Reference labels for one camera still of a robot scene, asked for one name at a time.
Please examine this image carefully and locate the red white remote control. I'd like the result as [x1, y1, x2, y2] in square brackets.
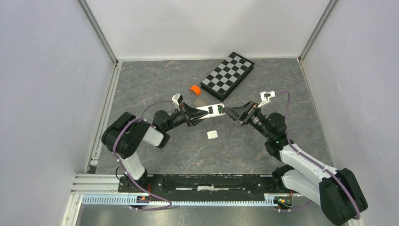
[196, 104, 225, 119]

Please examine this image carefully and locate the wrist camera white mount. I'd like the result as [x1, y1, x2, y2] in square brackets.
[172, 93, 184, 108]
[258, 91, 276, 108]

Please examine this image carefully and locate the white battery cover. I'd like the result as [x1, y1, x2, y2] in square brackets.
[207, 130, 218, 139]

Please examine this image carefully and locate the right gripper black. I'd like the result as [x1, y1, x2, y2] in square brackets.
[223, 100, 272, 140]

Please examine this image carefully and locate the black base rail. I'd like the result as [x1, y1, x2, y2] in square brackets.
[118, 174, 297, 202]

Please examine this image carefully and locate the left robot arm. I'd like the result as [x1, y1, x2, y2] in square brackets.
[101, 103, 209, 192]

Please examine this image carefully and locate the folded black chessboard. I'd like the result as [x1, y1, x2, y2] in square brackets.
[200, 52, 255, 102]

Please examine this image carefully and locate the white beige remote control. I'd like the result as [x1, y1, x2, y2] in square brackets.
[193, 98, 209, 107]

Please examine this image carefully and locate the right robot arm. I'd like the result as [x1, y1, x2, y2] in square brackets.
[223, 102, 368, 226]

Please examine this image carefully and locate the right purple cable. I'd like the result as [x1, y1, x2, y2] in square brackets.
[276, 91, 361, 220]

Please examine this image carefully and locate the orange tape roll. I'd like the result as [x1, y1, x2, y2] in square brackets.
[190, 85, 201, 96]

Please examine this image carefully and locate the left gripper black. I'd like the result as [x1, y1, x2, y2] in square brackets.
[164, 101, 209, 132]

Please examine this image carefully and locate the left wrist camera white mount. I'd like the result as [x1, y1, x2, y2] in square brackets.
[172, 93, 184, 108]

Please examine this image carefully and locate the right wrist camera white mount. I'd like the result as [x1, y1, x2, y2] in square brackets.
[258, 91, 276, 108]

